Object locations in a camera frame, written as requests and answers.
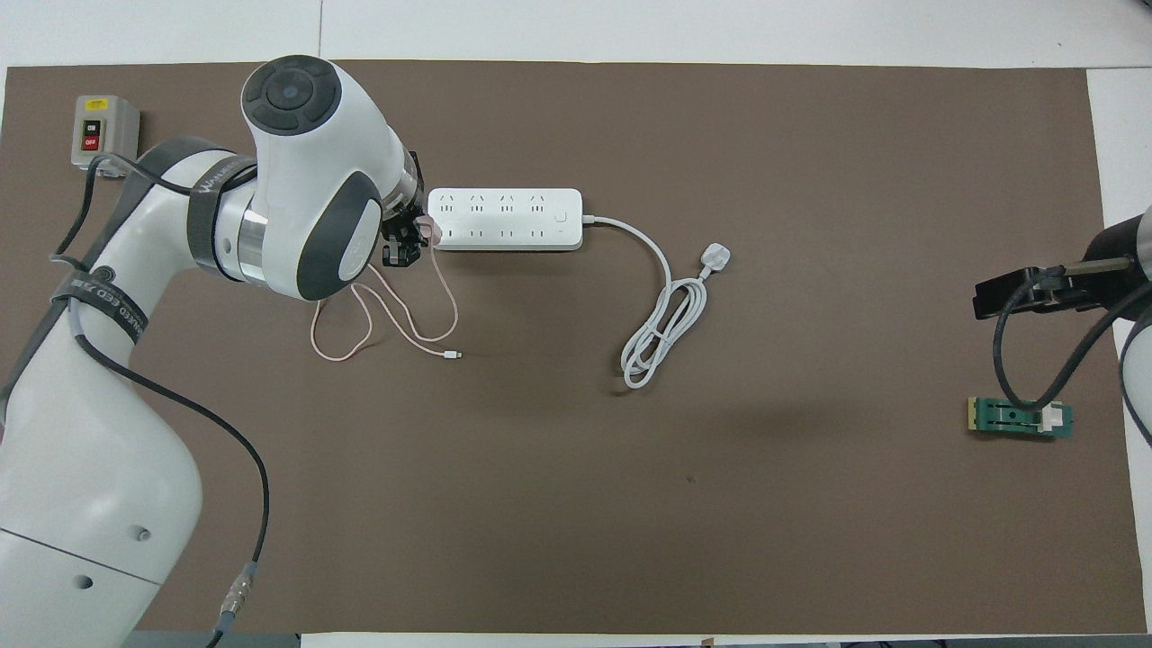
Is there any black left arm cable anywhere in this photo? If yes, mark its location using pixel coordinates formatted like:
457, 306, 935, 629
49, 152, 272, 648

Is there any pink charging cable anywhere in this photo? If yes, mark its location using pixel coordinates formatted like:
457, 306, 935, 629
310, 236, 465, 364

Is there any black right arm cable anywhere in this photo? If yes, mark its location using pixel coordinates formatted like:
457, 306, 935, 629
992, 256, 1152, 411

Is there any grey on off switch box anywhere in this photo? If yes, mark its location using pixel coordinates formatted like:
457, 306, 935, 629
70, 94, 142, 174

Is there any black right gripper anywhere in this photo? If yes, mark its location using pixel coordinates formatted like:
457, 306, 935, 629
973, 215, 1145, 321

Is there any brown table mat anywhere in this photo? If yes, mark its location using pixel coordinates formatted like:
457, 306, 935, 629
0, 59, 1149, 635

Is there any white power cord with plug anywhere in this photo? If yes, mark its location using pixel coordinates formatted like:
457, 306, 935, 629
580, 212, 733, 391

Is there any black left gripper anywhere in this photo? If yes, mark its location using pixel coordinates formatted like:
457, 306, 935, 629
380, 205, 436, 270

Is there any green knife switch yellow base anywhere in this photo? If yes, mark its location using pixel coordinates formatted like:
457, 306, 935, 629
967, 395, 1076, 442

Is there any white power strip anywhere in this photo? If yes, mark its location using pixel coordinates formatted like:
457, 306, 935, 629
425, 186, 585, 253

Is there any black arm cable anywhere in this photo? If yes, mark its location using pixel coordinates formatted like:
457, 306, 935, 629
992, 256, 1152, 411
49, 152, 272, 648

